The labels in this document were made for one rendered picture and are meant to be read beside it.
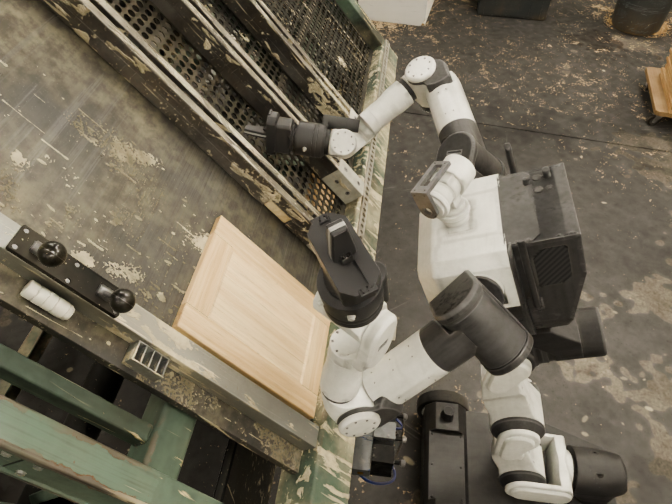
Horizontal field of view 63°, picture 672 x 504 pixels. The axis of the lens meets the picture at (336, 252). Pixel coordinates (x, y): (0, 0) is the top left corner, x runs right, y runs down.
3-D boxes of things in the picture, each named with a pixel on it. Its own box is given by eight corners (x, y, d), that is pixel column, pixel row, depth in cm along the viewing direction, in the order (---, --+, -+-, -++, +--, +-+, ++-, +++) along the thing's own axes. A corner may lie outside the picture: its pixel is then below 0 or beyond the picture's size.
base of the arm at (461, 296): (483, 346, 104) (533, 316, 98) (481, 391, 93) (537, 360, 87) (429, 292, 102) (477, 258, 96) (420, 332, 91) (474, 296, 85)
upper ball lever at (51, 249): (40, 266, 86) (58, 273, 76) (18, 252, 84) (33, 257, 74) (56, 247, 87) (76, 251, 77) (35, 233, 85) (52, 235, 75)
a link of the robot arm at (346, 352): (329, 300, 81) (320, 351, 90) (377, 335, 77) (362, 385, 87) (356, 277, 84) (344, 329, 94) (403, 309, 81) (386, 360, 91)
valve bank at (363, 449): (400, 512, 142) (409, 477, 124) (345, 505, 143) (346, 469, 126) (407, 350, 176) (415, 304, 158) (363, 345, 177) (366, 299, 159)
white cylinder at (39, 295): (16, 297, 85) (61, 324, 89) (25, 291, 83) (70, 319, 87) (26, 282, 87) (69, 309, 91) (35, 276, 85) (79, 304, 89)
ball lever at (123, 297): (104, 307, 92) (128, 319, 82) (85, 295, 90) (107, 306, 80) (118, 289, 94) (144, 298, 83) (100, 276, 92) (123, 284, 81)
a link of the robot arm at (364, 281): (328, 313, 63) (339, 347, 73) (401, 276, 64) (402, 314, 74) (284, 232, 69) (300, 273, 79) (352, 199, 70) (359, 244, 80)
